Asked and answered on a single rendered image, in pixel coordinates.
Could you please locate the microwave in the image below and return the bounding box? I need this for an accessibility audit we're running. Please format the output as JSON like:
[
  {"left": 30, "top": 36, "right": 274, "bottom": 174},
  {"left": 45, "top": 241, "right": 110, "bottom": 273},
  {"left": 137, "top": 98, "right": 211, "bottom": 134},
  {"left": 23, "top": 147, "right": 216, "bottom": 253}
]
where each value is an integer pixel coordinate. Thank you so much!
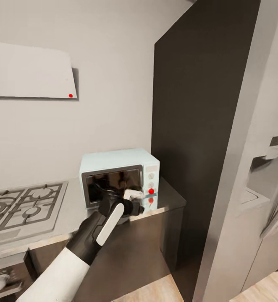
[{"left": 79, "top": 148, "right": 160, "bottom": 208}]

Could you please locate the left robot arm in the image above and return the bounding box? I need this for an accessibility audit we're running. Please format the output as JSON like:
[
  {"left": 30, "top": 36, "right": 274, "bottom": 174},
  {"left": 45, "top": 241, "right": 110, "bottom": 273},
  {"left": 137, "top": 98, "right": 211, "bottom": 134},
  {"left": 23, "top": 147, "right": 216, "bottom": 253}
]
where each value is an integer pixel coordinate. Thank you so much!
[{"left": 16, "top": 189, "right": 146, "bottom": 302}]

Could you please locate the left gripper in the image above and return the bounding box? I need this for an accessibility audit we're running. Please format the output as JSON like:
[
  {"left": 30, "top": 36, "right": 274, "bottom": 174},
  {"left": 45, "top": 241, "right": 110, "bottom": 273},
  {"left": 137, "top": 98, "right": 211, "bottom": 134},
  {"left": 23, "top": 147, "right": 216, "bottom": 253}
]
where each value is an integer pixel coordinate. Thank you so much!
[{"left": 123, "top": 200, "right": 144, "bottom": 216}]

